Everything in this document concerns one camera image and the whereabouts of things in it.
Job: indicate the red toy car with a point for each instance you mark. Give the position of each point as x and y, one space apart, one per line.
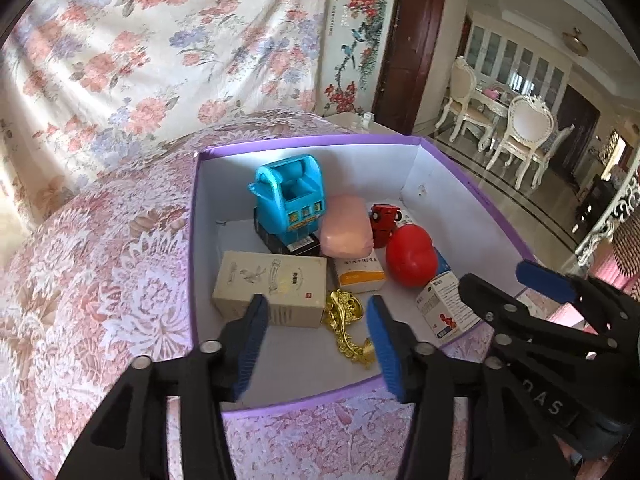
382 217

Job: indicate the gold ornament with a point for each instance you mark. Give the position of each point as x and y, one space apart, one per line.
345 310

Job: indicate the pink lace tablecloth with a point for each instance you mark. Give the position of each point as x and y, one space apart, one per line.
100 285

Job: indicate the beige carton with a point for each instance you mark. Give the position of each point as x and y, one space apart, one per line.
265 280

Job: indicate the small white jar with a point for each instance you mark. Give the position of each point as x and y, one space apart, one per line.
368 118

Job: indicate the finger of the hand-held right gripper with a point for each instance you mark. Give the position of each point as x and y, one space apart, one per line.
500 300
545 280

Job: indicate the bird and flower painting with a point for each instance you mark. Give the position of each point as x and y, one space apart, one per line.
360 35

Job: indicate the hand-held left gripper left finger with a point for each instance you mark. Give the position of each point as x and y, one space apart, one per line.
250 345

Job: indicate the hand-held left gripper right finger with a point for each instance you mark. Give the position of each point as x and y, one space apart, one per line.
387 350

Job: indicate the pink box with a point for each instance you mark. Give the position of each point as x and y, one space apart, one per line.
492 93

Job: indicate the black carton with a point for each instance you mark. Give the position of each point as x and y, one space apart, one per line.
300 248

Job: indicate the white side table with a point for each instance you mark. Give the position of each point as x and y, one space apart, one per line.
350 122

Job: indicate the white dining table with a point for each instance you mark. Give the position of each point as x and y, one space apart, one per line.
492 107

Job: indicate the blue toy slot machine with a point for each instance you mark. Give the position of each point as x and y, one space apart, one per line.
280 195

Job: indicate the white orange medicine box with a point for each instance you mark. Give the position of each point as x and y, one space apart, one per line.
357 275

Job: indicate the red round ball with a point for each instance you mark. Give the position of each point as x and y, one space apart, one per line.
407 255

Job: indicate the dark wooden door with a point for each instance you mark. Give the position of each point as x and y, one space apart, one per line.
415 60

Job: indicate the blue-edged white packet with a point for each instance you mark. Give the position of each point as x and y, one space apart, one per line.
442 262

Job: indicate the gold ceiling lamp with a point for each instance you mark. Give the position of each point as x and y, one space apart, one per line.
575 40

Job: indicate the purple cardboard box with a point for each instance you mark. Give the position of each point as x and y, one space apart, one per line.
310 160

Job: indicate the white glass-door cabinet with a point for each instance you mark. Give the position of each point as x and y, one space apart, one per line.
520 60

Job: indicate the white blue medicine box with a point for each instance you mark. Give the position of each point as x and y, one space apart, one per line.
445 310

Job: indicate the white ornate dining chair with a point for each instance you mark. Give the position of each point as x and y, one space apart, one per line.
562 150
460 85
527 125

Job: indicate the floral bedsheet backdrop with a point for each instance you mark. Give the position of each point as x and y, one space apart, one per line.
150 60

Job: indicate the ornate white carved furniture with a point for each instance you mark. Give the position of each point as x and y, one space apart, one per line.
610 215

